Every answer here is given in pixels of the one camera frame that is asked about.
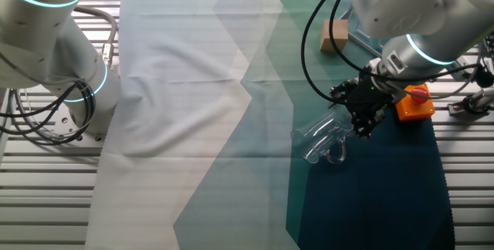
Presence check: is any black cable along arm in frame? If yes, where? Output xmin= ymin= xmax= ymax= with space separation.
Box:
xmin=299 ymin=0 xmax=483 ymax=106

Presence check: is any grey hose with connector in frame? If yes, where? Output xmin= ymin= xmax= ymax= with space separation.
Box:
xmin=73 ymin=5 xmax=119 ymax=69

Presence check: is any clear glass cup with handle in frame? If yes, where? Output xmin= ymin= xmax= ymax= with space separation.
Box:
xmin=289 ymin=103 xmax=355 ymax=165

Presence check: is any black cable bundle at base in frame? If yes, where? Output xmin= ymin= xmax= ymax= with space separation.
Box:
xmin=0 ymin=79 xmax=97 ymax=146

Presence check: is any orange box with red button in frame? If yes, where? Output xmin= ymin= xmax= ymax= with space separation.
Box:
xmin=394 ymin=83 xmax=437 ymax=122

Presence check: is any blue green white tablecloth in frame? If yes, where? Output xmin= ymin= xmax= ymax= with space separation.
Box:
xmin=84 ymin=0 xmax=456 ymax=250

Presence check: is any silver depth camera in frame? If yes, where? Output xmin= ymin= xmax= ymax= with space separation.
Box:
xmin=482 ymin=35 xmax=494 ymax=85

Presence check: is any metal base plate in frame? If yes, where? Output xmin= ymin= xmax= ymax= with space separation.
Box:
xmin=52 ymin=103 xmax=107 ymax=143

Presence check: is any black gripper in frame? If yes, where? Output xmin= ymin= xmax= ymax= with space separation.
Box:
xmin=328 ymin=70 xmax=398 ymax=140

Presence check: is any small wooden block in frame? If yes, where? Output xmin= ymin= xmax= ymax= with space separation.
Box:
xmin=319 ymin=19 xmax=350 ymax=53

